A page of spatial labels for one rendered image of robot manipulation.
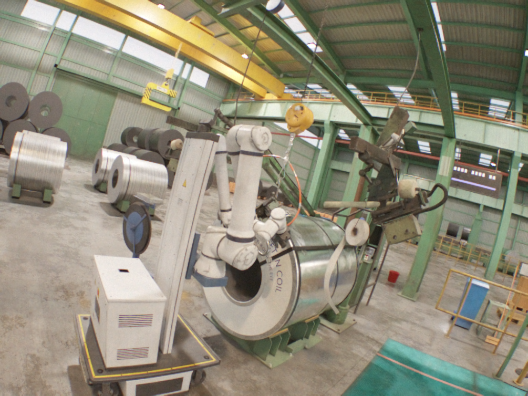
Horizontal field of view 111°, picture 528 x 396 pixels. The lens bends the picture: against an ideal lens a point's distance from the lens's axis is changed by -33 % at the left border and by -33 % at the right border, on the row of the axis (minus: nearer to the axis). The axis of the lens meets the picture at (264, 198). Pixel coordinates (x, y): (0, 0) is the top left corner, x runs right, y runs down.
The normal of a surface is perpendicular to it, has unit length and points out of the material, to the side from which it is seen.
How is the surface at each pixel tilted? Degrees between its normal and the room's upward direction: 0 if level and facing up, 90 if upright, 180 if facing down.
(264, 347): 90
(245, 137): 100
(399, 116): 90
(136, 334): 90
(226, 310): 90
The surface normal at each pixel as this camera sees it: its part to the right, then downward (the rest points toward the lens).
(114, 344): 0.64, 0.22
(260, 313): -0.64, -0.13
